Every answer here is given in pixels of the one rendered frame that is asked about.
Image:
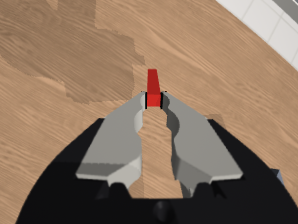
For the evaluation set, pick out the dark grey sloped panel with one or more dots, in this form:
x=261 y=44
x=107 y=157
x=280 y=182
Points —
x=278 y=174

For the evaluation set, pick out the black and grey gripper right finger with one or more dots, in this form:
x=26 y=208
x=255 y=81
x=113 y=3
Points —
x=204 y=151

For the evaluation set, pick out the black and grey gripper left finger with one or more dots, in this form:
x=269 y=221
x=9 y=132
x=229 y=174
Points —
x=108 y=151

